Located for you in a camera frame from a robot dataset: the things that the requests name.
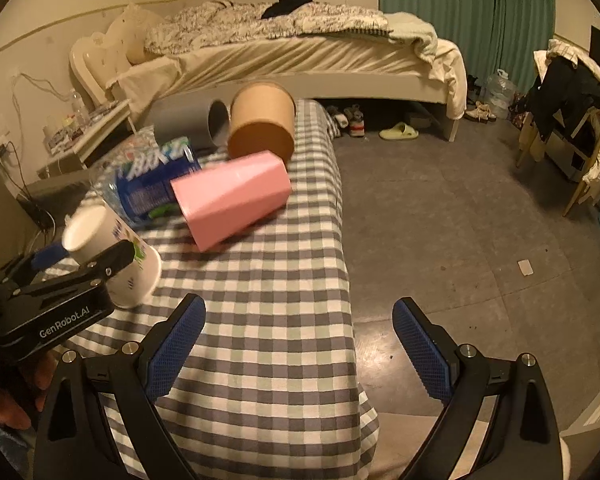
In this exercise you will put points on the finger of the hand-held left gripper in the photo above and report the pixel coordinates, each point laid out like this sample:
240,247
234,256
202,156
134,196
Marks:
105,260
47,256

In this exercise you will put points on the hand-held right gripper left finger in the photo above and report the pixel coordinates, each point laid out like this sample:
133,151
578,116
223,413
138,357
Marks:
172,355

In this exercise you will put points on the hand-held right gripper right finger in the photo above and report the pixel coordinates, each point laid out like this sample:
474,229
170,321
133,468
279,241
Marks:
422,350

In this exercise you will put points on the white paper cup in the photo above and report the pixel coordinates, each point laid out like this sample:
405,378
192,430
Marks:
130,280

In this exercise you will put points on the pink cup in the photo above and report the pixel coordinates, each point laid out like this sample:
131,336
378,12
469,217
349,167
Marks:
230,195

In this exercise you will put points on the grey cup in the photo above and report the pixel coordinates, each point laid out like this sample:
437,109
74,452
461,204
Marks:
180,117

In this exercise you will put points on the brown paper cup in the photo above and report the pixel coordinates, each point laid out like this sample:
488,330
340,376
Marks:
262,115

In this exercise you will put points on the person's left hand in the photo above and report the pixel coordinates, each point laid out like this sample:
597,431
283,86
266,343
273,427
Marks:
10,395

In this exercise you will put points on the blue label plastic bottle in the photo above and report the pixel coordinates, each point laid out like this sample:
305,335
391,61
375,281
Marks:
145,180

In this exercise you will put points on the checkered tablecloth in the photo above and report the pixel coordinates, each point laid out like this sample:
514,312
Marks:
270,330

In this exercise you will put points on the white nightstand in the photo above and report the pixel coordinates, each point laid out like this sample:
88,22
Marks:
95,132

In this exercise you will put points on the white paper scrap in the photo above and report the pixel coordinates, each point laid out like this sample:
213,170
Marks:
525,267

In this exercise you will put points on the clear bottle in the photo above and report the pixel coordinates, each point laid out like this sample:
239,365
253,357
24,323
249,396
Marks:
78,107

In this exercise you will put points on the cream headboard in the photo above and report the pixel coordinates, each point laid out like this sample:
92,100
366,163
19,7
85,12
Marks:
92,67

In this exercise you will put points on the green slipper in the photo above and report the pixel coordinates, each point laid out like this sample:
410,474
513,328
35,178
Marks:
399,131

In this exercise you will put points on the cream pillow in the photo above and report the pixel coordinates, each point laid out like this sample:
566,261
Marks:
130,35

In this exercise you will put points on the wooden chair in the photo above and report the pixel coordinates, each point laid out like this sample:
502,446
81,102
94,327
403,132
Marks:
582,180

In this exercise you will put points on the sneaker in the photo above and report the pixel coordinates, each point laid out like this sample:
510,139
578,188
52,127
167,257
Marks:
336,120
356,121

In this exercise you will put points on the beige shoes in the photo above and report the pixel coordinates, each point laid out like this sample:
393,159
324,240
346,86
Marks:
480,111

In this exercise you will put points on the patterned duvet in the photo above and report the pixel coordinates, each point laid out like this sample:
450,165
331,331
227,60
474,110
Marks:
230,25

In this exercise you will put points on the large water jug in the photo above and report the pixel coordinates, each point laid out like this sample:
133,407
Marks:
499,92

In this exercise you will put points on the cream bed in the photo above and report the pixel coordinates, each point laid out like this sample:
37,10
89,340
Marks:
305,67

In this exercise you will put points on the dark jacket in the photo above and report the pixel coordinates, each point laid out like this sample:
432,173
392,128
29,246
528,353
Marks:
562,95

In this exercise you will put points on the black garment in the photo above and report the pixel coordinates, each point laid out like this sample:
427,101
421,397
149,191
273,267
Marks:
285,5

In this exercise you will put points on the pale green blanket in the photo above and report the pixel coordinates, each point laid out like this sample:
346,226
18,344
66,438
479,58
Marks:
415,32

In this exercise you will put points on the green curtain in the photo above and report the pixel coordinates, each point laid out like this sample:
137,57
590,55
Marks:
460,10

